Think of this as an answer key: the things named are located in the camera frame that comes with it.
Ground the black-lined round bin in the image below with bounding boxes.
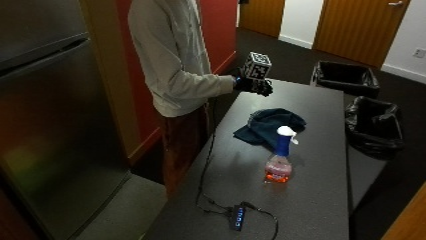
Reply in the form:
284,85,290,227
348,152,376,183
344,95,406,159

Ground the pink spray bottle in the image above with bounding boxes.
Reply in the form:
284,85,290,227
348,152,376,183
264,125,300,184

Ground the the person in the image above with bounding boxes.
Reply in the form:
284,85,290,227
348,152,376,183
127,0,239,200

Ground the black hub with blue lights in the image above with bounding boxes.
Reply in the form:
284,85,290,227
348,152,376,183
228,205,248,232

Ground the black-lined rectangular bin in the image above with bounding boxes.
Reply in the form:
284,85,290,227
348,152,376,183
310,60,382,99

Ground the wooden door with handle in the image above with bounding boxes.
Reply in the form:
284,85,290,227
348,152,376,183
312,0,413,69

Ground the black cable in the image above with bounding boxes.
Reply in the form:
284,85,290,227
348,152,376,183
195,96,280,240

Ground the white marker cube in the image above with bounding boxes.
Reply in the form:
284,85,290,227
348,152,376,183
241,51,273,82

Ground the dark blue cloth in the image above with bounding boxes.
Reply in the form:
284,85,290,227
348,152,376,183
233,107,308,149

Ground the stainless steel refrigerator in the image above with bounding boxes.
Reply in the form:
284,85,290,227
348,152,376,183
0,0,133,240

